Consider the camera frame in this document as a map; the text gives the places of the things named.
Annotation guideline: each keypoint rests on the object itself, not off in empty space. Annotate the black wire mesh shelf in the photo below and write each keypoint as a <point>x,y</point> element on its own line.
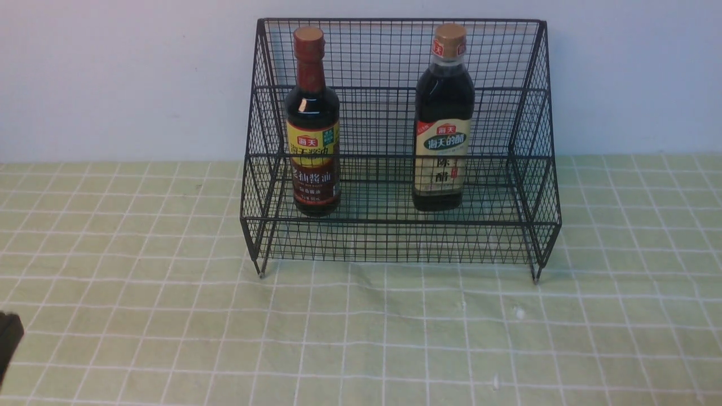
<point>510,209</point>

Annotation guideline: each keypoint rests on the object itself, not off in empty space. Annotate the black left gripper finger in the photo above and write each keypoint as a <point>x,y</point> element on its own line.
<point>12,332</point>

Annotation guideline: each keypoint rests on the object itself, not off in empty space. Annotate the green checkered tablecloth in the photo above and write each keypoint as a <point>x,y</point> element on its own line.
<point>134,288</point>

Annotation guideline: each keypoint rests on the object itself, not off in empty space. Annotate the dark soy sauce bottle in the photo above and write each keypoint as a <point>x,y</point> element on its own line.
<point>313,129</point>

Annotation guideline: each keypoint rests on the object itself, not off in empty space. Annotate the black vinegar bottle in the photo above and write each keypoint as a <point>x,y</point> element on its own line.
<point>444,105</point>

